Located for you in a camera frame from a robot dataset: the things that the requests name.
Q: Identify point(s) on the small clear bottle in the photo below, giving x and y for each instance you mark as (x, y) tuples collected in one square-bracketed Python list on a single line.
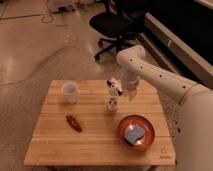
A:
[(112, 103)]

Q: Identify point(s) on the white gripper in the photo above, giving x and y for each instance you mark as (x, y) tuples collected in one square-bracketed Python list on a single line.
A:
[(130, 94)]

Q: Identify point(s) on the white plastic cup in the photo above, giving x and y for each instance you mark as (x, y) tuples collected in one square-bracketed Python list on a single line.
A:
[(70, 90)]

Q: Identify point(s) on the wooden table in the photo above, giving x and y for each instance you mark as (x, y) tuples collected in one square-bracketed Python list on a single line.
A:
[(55, 143)]

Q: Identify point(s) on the blue sponge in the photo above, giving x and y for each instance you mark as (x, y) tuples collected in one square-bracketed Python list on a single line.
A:
[(133, 133)]

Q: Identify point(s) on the white device on floor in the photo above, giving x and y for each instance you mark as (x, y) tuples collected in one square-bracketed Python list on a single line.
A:
[(57, 6)]

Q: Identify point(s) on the black office chair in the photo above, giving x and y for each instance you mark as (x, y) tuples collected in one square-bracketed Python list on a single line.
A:
[(121, 21)]

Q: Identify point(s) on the brown round plate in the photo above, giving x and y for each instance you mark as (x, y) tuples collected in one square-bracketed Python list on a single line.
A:
[(147, 140)]

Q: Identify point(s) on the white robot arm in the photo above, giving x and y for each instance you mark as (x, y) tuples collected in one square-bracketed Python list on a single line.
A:
[(194, 141)]

